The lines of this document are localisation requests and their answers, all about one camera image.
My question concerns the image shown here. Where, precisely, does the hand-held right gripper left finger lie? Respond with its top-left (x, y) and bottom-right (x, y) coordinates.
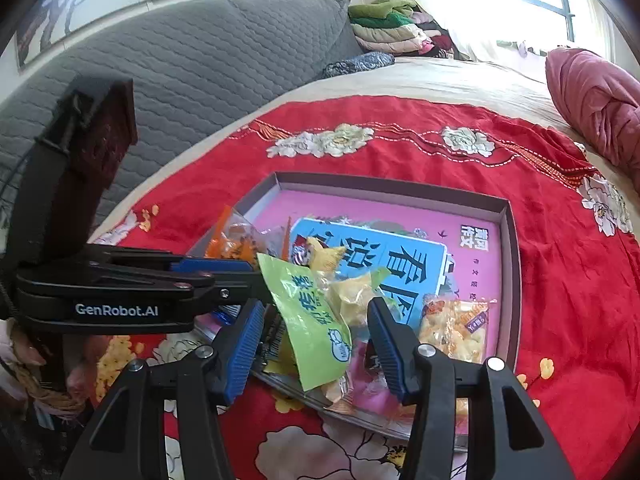
top-left (60, 300), bottom-right (266, 480)

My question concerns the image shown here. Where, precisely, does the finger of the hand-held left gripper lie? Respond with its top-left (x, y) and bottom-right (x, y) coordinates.
top-left (174, 271), bottom-right (277, 314)
top-left (85, 244), bottom-right (259, 276)

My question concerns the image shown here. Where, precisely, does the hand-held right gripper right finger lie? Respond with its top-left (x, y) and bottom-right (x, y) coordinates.
top-left (367, 297), bottom-right (576, 480)

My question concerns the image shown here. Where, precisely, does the orange label pastry packet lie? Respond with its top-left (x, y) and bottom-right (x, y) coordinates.
top-left (207, 205), bottom-right (286, 261)

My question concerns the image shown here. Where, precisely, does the green snack packet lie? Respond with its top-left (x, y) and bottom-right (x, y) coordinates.
top-left (256, 252), bottom-right (356, 403)

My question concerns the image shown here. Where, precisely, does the large clear yellow pastry packet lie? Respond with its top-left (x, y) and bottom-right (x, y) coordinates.
top-left (417, 295), bottom-right (488, 363)

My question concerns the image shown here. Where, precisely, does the grey cardboard box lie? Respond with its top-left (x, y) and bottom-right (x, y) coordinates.
top-left (187, 171), bottom-right (521, 453)

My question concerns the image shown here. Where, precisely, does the person's left hand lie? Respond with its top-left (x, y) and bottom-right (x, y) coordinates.
top-left (0, 317), bottom-right (108, 401)

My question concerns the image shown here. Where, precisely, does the pink book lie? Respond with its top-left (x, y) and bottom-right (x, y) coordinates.
top-left (240, 187), bottom-right (503, 436)

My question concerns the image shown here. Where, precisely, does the grey quilted cover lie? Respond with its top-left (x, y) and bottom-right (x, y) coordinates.
top-left (0, 0), bottom-right (366, 241)

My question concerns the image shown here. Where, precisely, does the red floral blanket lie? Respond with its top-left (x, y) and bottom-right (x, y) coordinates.
top-left (87, 94), bottom-right (640, 480)

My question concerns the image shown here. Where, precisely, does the dark blue patterned cloth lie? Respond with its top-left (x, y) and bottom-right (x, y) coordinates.
top-left (322, 51), bottom-right (396, 79)

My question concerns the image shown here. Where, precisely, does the beige bed sheet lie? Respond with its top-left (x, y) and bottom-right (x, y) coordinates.
top-left (90, 55), bottom-right (626, 241)

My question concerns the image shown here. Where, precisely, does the stack of folded clothes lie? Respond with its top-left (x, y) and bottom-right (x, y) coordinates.
top-left (347, 0), bottom-right (466, 61)

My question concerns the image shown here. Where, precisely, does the pink pillow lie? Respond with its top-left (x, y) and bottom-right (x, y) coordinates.
top-left (545, 47), bottom-right (640, 171)

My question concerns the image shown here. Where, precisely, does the white curtain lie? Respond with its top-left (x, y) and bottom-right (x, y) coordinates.
top-left (405, 0), bottom-right (501, 61)

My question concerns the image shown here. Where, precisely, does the flower painting wall panel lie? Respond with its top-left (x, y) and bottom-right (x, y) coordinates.
top-left (15, 0), bottom-right (153, 70)

